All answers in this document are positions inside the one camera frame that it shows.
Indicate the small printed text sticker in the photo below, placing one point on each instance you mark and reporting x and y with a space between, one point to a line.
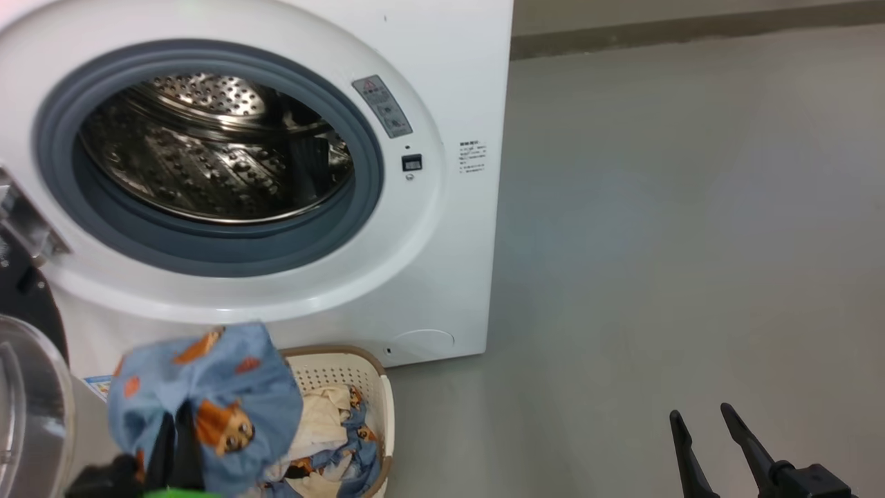
472 158

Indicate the blue and cream clothes pile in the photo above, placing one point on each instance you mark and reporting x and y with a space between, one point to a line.
359 460

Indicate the blue cartoon print garment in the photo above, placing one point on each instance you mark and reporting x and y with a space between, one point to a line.
228 373

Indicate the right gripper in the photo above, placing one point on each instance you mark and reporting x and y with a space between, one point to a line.
812 484

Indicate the steel washing machine drum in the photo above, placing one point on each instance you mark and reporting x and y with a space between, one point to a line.
207 166

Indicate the white front-load washing machine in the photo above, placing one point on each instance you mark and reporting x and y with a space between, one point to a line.
449 69

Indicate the cream perforated laundry basket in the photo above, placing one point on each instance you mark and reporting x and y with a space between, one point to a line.
332 373

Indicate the grey wall skirting board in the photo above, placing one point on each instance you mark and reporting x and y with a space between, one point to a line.
691 31

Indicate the cream cloth garment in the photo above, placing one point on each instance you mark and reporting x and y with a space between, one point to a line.
321 422

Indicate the grey rubber door gasket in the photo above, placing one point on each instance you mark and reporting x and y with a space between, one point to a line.
370 180

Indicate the grey warning sticker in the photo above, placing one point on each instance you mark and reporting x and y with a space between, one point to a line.
384 107

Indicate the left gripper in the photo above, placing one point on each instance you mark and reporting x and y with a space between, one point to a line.
110 481

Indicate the round white filter cover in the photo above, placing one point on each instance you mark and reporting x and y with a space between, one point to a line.
425 344

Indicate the metal door hinge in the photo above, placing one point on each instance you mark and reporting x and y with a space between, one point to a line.
28 228

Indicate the black glass washing machine door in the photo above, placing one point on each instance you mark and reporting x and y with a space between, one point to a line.
28 415

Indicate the black door latch slot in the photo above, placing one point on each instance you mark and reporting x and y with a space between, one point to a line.
412 163

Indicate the blue energy label sticker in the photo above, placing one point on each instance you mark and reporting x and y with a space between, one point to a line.
100 385

